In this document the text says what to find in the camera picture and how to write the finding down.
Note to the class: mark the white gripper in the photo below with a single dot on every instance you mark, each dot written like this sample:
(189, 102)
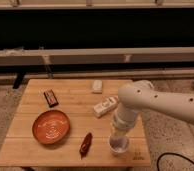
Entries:
(120, 127)

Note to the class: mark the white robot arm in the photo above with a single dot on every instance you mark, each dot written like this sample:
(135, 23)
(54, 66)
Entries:
(137, 96)

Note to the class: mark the orange ceramic plate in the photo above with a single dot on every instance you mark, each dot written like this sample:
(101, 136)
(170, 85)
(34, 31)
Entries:
(50, 127)

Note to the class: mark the white rectangular box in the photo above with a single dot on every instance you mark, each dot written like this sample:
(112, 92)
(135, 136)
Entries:
(105, 106)

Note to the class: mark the small white block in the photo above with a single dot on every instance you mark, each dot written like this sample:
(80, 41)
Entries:
(97, 86)

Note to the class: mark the wooden table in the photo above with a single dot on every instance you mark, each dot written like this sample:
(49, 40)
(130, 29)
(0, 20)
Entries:
(76, 100)

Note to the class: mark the dark chocolate bar packet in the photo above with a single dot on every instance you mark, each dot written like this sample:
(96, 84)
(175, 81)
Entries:
(50, 98)

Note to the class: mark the long metal rail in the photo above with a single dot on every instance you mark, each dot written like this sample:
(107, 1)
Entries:
(96, 56)

